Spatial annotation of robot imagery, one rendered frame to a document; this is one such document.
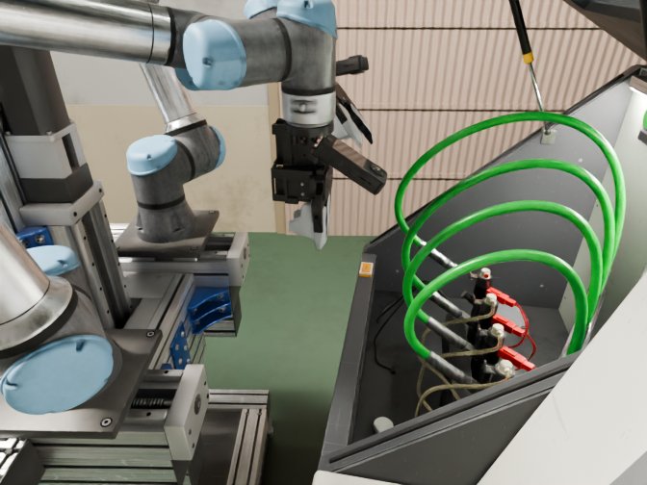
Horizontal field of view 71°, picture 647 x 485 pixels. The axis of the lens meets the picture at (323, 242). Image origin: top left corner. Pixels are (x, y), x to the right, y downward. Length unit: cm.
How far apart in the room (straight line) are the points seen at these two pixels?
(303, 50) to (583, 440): 52
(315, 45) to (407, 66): 227
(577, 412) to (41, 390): 58
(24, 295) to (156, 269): 69
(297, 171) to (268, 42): 18
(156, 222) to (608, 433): 98
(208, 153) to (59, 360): 75
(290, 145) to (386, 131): 229
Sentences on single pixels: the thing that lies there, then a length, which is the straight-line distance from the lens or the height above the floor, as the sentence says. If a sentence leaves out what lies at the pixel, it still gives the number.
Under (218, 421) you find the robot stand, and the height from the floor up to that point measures 21.
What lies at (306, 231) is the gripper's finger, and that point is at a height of 126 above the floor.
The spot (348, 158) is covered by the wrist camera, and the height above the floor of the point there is 139.
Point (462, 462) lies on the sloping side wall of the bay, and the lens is 70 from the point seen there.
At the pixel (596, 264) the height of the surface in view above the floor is 127.
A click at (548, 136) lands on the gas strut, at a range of 114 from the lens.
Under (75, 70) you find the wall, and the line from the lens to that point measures 327.
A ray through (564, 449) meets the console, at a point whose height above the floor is 120.
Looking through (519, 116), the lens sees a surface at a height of 142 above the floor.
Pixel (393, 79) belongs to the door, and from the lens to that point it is 287.
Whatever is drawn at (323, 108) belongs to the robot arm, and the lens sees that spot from 63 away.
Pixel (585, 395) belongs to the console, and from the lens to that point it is 54.
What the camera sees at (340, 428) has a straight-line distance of 83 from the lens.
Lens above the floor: 161
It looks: 31 degrees down
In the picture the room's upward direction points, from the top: straight up
